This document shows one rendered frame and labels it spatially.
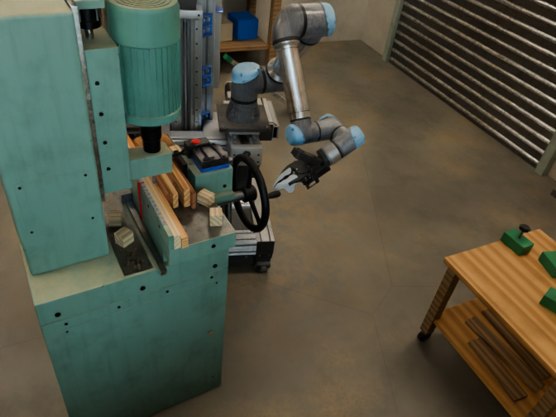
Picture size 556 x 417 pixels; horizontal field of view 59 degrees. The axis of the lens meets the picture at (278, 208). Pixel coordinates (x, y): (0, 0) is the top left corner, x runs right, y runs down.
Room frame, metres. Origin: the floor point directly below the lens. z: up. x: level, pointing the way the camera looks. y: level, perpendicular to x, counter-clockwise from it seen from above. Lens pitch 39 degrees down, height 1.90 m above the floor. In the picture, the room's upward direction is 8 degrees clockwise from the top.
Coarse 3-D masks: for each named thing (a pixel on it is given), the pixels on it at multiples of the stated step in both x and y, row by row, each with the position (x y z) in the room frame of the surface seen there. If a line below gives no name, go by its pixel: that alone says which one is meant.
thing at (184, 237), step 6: (132, 144) 1.44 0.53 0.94; (150, 180) 1.24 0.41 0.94; (156, 192) 1.19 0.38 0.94; (162, 198) 1.17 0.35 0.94; (168, 204) 1.14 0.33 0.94; (168, 210) 1.11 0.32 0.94; (174, 216) 1.09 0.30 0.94; (174, 222) 1.07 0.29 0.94; (180, 228) 1.04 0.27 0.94; (180, 234) 1.02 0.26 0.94; (186, 234) 1.02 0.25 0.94; (180, 240) 1.01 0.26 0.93; (186, 240) 1.01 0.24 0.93; (186, 246) 1.01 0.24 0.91
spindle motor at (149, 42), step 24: (120, 0) 1.19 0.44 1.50; (144, 0) 1.21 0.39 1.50; (168, 0) 1.24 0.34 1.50; (120, 24) 1.14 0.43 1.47; (144, 24) 1.14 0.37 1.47; (168, 24) 1.18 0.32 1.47; (120, 48) 1.15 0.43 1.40; (144, 48) 1.14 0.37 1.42; (168, 48) 1.18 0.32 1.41; (144, 72) 1.14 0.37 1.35; (168, 72) 1.17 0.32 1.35; (144, 96) 1.14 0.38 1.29; (168, 96) 1.18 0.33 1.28; (144, 120) 1.14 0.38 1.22; (168, 120) 1.17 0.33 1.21
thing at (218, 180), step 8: (192, 168) 1.31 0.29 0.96; (224, 168) 1.34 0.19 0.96; (232, 168) 1.35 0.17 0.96; (192, 176) 1.29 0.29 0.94; (200, 176) 1.28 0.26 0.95; (208, 176) 1.30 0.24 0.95; (216, 176) 1.31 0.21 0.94; (224, 176) 1.33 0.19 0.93; (192, 184) 1.29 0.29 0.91; (200, 184) 1.28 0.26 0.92; (208, 184) 1.30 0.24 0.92; (216, 184) 1.31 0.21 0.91; (224, 184) 1.33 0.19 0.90; (216, 192) 1.31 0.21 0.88
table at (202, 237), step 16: (224, 192) 1.33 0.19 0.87; (144, 208) 1.18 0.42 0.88; (176, 208) 1.17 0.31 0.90; (208, 208) 1.19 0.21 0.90; (192, 224) 1.11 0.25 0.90; (208, 224) 1.12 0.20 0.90; (224, 224) 1.13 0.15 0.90; (160, 240) 1.05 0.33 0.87; (192, 240) 1.04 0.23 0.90; (208, 240) 1.05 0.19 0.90; (224, 240) 1.08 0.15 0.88; (176, 256) 1.00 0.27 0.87; (192, 256) 1.02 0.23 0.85
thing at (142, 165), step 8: (136, 152) 1.20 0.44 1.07; (144, 152) 1.21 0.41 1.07; (160, 152) 1.22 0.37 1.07; (168, 152) 1.22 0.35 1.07; (136, 160) 1.16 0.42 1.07; (144, 160) 1.18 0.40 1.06; (152, 160) 1.19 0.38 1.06; (160, 160) 1.20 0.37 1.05; (168, 160) 1.22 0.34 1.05; (136, 168) 1.16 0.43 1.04; (144, 168) 1.18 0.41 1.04; (152, 168) 1.19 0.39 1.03; (160, 168) 1.20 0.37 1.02; (168, 168) 1.22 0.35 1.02; (136, 176) 1.16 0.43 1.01; (144, 176) 1.17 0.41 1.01
